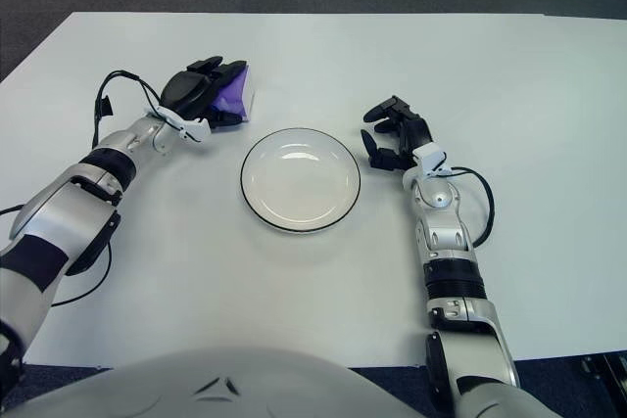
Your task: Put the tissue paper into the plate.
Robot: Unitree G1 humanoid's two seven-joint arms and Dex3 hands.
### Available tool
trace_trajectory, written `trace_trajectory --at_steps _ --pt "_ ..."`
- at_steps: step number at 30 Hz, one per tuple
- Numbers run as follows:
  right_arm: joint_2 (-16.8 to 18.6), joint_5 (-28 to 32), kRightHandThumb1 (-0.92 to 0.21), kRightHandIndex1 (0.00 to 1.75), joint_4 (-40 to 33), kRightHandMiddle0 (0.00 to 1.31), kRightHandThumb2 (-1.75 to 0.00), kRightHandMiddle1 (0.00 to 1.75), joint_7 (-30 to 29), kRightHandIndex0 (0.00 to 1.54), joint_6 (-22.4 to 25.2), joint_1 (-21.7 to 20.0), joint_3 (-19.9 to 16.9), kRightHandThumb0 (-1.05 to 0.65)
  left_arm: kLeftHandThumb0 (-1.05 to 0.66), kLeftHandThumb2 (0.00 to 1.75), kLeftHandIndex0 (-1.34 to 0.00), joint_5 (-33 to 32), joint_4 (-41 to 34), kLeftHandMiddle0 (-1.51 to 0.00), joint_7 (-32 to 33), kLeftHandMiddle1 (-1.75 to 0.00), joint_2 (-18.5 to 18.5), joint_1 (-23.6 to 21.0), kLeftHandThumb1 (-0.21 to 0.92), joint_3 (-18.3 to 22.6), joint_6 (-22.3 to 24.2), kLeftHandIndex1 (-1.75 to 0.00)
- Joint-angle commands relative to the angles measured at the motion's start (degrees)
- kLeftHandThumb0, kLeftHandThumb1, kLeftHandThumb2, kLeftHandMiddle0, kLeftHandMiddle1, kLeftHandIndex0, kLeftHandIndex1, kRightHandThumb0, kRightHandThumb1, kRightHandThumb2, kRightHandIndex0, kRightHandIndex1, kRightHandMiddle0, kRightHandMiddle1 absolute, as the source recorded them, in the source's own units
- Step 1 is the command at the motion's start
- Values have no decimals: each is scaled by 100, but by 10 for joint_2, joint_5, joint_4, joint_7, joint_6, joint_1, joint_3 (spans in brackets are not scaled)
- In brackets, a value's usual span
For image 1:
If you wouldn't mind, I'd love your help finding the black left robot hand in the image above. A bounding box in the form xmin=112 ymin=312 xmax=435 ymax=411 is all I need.
xmin=160 ymin=56 xmax=249 ymax=128

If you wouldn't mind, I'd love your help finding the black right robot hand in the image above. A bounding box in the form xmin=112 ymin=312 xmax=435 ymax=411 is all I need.
xmin=361 ymin=95 xmax=435 ymax=170

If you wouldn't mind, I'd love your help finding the purple tissue paper pack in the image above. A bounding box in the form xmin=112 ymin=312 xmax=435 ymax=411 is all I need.
xmin=215 ymin=63 xmax=259 ymax=123

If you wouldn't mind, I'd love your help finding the white plate with black rim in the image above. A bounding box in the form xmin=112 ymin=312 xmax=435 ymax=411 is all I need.
xmin=239 ymin=127 xmax=362 ymax=235

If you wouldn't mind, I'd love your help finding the grey robot torso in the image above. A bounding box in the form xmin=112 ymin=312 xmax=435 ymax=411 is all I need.
xmin=0 ymin=347 xmax=627 ymax=418

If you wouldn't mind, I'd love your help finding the black object on floor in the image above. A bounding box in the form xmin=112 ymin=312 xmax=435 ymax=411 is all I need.
xmin=580 ymin=351 xmax=627 ymax=384

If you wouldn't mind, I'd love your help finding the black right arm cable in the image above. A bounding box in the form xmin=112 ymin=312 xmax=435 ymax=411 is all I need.
xmin=449 ymin=166 xmax=496 ymax=247

